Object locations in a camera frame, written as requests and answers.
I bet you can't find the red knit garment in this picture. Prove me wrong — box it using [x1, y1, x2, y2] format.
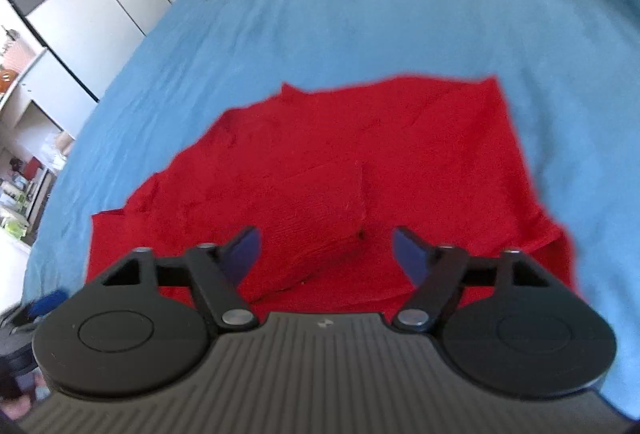
[86, 73, 577, 306]

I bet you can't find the white cluttered shelf unit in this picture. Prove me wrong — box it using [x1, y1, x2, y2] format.
[0, 27, 76, 246]

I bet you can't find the white and grey wardrobe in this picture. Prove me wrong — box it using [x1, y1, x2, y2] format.
[0, 0, 174, 104]

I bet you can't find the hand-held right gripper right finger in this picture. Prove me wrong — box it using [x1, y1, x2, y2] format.
[391, 226, 575, 333]

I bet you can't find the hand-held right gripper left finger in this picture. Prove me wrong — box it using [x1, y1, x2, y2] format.
[86, 226, 264, 329]

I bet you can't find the blue bed sheet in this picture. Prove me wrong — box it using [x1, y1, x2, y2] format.
[22, 0, 640, 421]

